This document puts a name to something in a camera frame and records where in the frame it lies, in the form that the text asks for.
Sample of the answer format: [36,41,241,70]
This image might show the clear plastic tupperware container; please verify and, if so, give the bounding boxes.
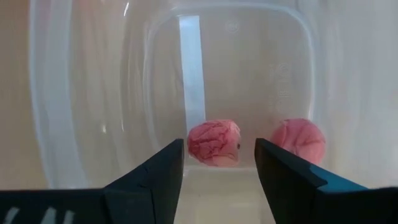
[27,0,398,224]

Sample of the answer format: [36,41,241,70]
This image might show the pink smooth toy ball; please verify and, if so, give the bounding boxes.
[269,118,326,166]

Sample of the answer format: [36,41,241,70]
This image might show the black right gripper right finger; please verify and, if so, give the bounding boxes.
[254,138,371,224]

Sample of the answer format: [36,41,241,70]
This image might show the pink wrinkled toy ball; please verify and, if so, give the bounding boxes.
[187,119,242,168]

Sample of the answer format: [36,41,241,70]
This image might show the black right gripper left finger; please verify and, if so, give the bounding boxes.
[104,138,185,224]

